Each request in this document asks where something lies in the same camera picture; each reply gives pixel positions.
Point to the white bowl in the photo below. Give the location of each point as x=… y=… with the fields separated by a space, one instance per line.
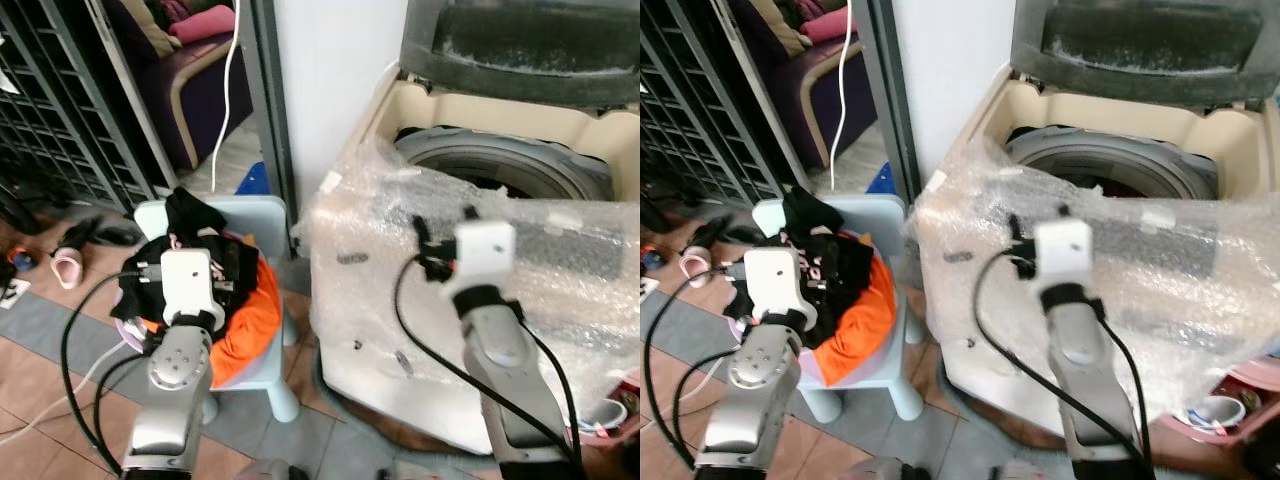
x=603 y=412
x=1215 y=410

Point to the black shoe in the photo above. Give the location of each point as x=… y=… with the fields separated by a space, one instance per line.
x=105 y=236
x=708 y=235

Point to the dark grey washer lid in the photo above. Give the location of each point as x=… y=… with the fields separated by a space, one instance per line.
x=1150 y=50
x=520 y=50

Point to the pink cushion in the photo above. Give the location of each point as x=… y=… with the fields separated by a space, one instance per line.
x=205 y=24
x=830 y=25

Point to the orange garment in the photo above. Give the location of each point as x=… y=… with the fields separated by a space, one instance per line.
x=252 y=325
x=868 y=315

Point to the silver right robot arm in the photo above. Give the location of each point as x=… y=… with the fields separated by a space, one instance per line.
x=510 y=370
x=1085 y=365

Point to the black garment pile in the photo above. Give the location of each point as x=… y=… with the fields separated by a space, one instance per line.
x=845 y=280
x=235 y=270

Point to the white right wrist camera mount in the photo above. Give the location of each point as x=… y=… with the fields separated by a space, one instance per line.
x=485 y=250
x=1062 y=250

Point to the clear bubble wrap sheet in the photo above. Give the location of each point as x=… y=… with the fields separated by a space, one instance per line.
x=570 y=260
x=1180 y=270

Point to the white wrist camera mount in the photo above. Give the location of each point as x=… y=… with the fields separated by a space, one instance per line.
x=1062 y=250
x=485 y=250
x=188 y=285
x=778 y=285

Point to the purple sofa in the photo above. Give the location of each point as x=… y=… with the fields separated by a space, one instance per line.
x=205 y=100
x=825 y=100

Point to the blue plastic item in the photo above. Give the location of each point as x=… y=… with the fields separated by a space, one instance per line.
x=257 y=180
x=881 y=178

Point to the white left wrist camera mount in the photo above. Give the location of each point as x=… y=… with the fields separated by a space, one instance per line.
x=188 y=285
x=778 y=285

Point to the black metal grille gate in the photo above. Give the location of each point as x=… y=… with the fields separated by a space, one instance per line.
x=55 y=110
x=690 y=110

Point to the dark grey door frame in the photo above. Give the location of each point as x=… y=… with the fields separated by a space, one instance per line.
x=270 y=100
x=895 y=90

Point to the pink slipper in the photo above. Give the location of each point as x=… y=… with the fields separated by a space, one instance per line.
x=67 y=268
x=695 y=265

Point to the light blue plastic chair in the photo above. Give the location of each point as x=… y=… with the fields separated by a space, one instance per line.
x=270 y=385
x=895 y=385

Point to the pink plastic basin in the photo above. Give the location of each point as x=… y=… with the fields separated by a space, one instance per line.
x=630 y=395
x=1255 y=385

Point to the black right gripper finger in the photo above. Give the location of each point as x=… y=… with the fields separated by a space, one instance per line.
x=471 y=215
x=1064 y=213
x=1016 y=230
x=422 y=232

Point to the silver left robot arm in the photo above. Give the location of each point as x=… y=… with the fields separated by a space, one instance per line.
x=752 y=375
x=178 y=370

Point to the beige top-load washing machine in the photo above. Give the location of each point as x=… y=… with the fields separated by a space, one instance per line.
x=365 y=330
x=965 y=320

